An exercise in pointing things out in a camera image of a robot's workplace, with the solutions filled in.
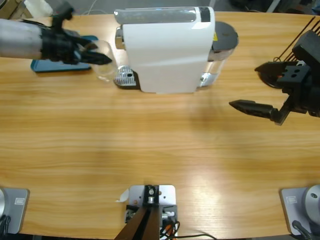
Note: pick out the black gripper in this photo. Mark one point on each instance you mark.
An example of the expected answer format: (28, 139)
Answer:
(305, 95)
(56, 46)

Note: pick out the clear glass cup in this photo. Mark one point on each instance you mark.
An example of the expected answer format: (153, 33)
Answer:
(106, 70)

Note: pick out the grey coffee machine lid lever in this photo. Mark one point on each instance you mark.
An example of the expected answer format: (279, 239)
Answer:
(155, 16)

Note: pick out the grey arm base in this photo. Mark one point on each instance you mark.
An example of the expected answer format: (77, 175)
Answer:
(15, 210)
(297, 210)

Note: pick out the white capsule coffee machine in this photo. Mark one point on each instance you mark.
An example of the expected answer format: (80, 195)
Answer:
(162, 50)

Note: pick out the teal plastic tray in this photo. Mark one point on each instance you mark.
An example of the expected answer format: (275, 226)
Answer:
(60, 67)

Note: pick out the metal drip tray grate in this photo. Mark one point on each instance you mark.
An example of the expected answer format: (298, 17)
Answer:
(123, 76)

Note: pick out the black capsule stand with rods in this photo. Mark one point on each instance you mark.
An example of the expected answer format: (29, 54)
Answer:
(291, 46)

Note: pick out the clear water tank dark lid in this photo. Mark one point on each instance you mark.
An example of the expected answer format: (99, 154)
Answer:
(225, 35)

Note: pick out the white plastic bag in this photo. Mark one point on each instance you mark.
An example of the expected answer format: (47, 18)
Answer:
(37, 7)

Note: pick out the cardboard box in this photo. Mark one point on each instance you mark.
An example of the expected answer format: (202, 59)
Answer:
(10, 10)

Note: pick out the white mounting block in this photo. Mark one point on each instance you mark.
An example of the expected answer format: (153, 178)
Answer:
(166, 197)

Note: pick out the white tape tab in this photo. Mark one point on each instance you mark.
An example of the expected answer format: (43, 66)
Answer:
(123, 196)

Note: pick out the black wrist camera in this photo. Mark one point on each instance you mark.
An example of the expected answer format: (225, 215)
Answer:
(62, 16)
(308, 47)

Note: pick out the dark camera post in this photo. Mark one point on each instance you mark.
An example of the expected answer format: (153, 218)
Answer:
(145, 225)

